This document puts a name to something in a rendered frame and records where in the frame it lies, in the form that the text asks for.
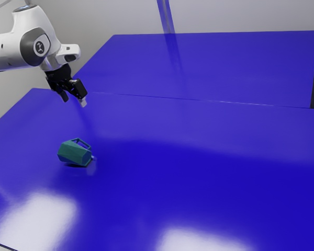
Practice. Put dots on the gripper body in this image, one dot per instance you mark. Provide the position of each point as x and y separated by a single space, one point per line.
58 78

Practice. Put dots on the teal faceted mug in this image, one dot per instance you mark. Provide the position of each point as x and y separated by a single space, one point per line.
74 154

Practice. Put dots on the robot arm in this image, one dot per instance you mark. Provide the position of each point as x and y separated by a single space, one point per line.
21 44

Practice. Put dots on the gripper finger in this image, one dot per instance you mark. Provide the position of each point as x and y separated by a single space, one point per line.
83 102
64 96

